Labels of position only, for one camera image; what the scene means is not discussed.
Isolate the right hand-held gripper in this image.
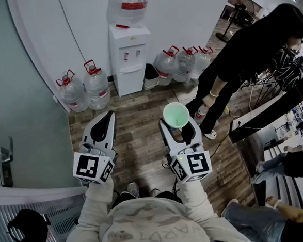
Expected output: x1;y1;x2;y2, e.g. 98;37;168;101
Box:
157;115;214;185

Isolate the person's beige sweater torso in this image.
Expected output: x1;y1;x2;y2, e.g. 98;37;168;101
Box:
58;189;254;242

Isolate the white floor cable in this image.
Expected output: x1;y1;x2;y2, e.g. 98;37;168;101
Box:
224;83;259;133

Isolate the glass door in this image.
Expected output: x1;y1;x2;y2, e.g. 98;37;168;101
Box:
0;0;82;192

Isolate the person's left forearm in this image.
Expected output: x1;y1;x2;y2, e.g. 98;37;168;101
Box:
74;176;117;229

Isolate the large clear dispenser water bottle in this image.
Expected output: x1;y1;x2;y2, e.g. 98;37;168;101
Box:
105;0;154;31

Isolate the black standing fan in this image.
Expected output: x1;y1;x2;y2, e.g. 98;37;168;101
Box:
212;0;258;43

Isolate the small clear plastic bottle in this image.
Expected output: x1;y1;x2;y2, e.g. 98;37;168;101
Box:
193;104;210;121

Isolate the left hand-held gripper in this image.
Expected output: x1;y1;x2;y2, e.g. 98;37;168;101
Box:
68;109;121;187

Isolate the black wall cable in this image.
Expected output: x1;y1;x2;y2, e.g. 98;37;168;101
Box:
57;0;86;63

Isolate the black desk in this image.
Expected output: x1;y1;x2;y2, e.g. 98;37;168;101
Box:
224;71;303;144

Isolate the person's right forearm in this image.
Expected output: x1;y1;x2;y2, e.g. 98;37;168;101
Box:
174;174;219;220

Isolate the black cap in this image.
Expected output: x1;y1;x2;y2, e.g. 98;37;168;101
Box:
5;207;53;242

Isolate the metal door handle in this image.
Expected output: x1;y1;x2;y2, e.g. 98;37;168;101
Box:
0;136;17;188

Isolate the clear water jug red handle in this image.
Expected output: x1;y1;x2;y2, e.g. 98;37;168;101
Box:
54;68;90;115
82;58;113;111
152;44;183;87
170;45;201;84
188;45;216;81

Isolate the white water dispenser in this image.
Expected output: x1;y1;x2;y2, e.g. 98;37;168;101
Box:
107;20;156;98

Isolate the green plastic cup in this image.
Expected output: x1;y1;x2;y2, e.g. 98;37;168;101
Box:
162;101;192;133

